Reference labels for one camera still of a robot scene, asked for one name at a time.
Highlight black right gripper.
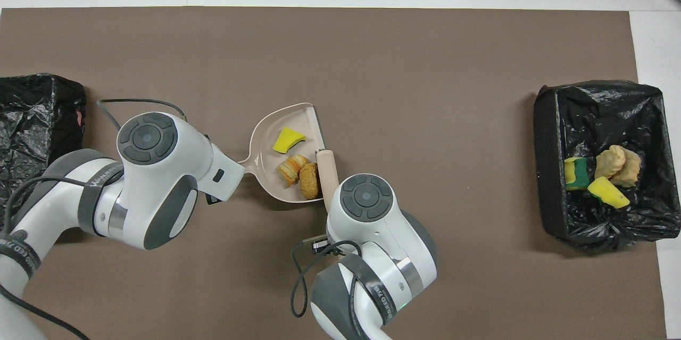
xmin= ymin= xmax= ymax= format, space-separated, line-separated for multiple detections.
xmin=303 ymin=235 xmax=341 ymax=255

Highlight beige plastic dustpan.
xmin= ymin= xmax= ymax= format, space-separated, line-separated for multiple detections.
xmin=238 ymin=103 xmax=327 ymax=204

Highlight golden brown bread roll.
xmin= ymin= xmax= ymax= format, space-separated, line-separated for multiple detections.
xmin=299 ymin=162 xmax=320 ymax=201

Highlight beige hand brush black bristles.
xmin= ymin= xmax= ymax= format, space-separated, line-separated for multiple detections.
xmin=305 ymin=106 xmax=340 ymax=209

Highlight orange striped croissant piece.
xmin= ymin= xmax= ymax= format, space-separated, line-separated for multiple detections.
xmin=277 ymin=154 xmax=310 ymax=188

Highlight small green yellow sponge wedge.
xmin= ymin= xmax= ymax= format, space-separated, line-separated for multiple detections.
xmin=272 ymin=127 xmax=307 ymax=155

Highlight notched yellow green-backed sponge piece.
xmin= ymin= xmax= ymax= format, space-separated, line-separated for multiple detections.
xmin=587 ymin=176 xmax=631 ymax=209

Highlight pale beige foam chunk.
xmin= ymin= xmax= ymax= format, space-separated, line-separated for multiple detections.
xmin=617 ymin=150 xmax=643 ymax=188
xmin=596 ymin=144 xmax=628 ymax=180

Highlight black bag lined bin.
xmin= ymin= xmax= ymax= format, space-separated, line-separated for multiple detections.
xmin=0 ymin=73 xmax=87 ymax=229
xmin=534 ymin=80 xmax=681 ymax=253

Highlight brown paper table mat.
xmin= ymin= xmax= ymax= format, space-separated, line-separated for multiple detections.
xmin=0 ymin=6 xmax=667 ymax=340

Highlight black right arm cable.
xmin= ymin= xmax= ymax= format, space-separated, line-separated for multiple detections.
xmin=290 ymin=240 xmax=394 ymax=340

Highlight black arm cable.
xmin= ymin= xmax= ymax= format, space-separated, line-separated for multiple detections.
xmin=0 ymin=98 xmax=188 ymax=340
xmin=290 ymin=240 xmax=394 ymax=340

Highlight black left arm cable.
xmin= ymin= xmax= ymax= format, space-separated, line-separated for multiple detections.
xmin=0 ymin=98 xmax=188 ymax=340

